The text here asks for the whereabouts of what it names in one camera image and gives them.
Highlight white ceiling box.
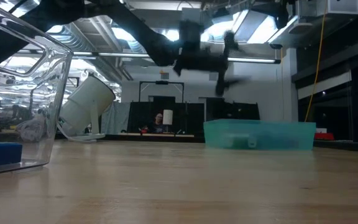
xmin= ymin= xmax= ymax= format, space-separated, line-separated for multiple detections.
xmin=296 ymin=0 xmax=358 ymax=16

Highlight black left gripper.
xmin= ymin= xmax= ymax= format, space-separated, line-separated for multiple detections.
xmin=172 ymin=30 xmax=252 ymax=96

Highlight red background object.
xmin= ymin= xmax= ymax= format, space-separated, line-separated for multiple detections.
xmin=314 ymin=132 xmax=335 ymax=141

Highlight grey background cloth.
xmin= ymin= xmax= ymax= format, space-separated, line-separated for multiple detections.
xmin=100 ymin=101 xmax=131 ymax=135

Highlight clear plastic bin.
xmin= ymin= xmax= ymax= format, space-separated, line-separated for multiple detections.
xmin=0 ymin=0 xmax=73 ymax=177

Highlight white lamp cable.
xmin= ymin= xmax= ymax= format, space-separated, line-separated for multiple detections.
xmin=53 ymin=119 xmax=98 ymax=144

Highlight black background panels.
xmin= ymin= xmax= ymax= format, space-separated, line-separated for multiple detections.
xmin=126 ymin=95 xmax=260 ymax=135

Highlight yellow cable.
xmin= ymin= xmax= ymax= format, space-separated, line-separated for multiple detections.
xmin=304 ymin=0 xmax=328 ymax=123

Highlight black background rig frame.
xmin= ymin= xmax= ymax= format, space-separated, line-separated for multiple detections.
xmin=138 ymin=80 xmax=185 ymax=103

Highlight white background cylinder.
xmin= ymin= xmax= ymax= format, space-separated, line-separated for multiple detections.
xmin=162 ymin=109 xmax=174 ymax=126

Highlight white spotlight lamp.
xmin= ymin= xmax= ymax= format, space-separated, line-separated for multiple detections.
xmin=57 ymin=72 xmax=117 ymax=143

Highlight person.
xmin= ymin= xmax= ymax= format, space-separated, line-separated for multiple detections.
xmin=141 ymin=112 xmax=167 ymax=134

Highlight green translucent plastic bin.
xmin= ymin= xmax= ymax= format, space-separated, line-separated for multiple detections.
xmin=203 ymin=119 xmax=317 ymax=152

